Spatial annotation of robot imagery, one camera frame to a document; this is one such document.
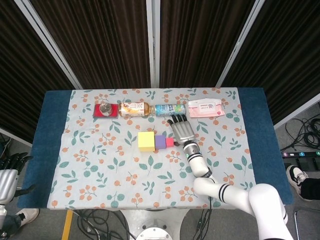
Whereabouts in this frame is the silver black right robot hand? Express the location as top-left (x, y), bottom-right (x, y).
top-left (166, 113), bottom-right (196, 147)

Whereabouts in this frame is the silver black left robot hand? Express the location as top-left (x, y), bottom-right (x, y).
top-left (0, 152), bottom-right (36, 205)

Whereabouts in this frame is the purple block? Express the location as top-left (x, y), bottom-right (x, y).
top-left (154, 135), bottom-right (167, 150)

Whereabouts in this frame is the large yellow foam cube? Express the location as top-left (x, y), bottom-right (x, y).
top-left (137, 131), bottom-right (156, 153)

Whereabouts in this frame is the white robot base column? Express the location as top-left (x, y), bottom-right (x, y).
top-left (119, 208), bottom-right (191, 240)

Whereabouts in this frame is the light blue drink can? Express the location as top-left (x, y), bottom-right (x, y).
top-left (154, 103), bottom-right (187, 117)

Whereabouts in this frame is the pink wet wipes pack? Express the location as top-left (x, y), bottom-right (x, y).
top-left (187, 98), bottom-right (226, 119)

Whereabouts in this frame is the white grey sneaker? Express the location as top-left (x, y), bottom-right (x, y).
top-left (14, 208), bottom-right (40, 227)

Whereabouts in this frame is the amber tea bottle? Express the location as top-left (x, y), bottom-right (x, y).
top-left (117, 101), bottom-right (156, 118)

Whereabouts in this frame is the blue felt table cover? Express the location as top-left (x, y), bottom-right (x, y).
top-left (16, 86), bottom-right (295, 210)

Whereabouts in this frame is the yellow floor tape strip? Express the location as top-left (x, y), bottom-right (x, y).
top-left (61, 209), bottom-right (75, 240)

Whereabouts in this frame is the fruit leaf print tablecloth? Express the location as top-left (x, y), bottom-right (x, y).
top-left (47, 87), bottom-right (256, 210)

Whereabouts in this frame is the red box with coin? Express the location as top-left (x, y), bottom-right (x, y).
top-left (92, 103), bottom-right (120, 119)

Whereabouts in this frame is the dark folding screen panel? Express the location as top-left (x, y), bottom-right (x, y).
top-left (24, 0), bottom-right (153, 90)
top-left (217, 0), bottom-right (320, 128)
top-left (152, 0), bottom-right (256, 88)
top-left (0, 0), bottom-right (82, 147)

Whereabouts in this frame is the white black sneaker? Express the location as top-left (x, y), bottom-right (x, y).
top-left (286, 164), bottom-right (310, 202)

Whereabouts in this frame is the black trouser leg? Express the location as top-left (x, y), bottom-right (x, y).
top-left (299, 177), bottom-right (320, 201)

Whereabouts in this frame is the metal chair leg tube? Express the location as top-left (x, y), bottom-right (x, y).
top-left (293, 208), bottom-right (320, 240)

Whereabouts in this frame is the black floor cable bundle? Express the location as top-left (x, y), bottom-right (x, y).
top-left (284, 117), bottom-right (320, 148)
top-left (72, 209), bottom-right (133, 240)

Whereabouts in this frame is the black cable with inline box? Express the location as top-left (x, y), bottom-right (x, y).
top-left (194, 209), bottom-right (216, 240)

